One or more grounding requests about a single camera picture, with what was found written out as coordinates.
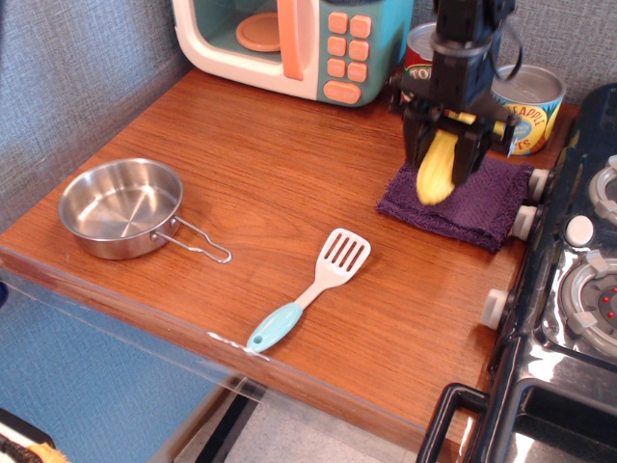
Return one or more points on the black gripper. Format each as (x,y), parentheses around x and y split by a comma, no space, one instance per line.
(463,72)

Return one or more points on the yellow toy corn cob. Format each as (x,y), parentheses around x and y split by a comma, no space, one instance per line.
(434,183)

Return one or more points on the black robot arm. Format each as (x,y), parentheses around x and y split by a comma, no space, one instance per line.
(466,17)

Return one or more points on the purple folded cloth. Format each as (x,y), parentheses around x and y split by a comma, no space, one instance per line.
(480,212)

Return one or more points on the tomato sauce can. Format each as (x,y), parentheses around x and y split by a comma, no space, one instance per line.
(419,52)

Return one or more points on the pineapple slices can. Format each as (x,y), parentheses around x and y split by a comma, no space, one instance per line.
(535,95)

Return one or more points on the toy microwave oven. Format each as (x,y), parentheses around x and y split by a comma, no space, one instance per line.
(338,52)

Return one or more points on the white and teal spatula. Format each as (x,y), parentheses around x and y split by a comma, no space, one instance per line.
(340,258)

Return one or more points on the black toy stove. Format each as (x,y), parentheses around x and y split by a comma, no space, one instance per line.
(552,390)

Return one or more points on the small steel pan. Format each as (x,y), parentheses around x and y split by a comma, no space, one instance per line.
(128,208)

